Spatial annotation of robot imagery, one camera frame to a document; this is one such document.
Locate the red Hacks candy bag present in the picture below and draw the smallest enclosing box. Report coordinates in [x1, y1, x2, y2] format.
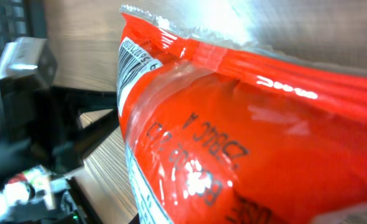
[117, 5, 367, 223]

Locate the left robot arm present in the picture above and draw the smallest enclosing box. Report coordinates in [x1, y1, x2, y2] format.
[0, 37, 119, 223]

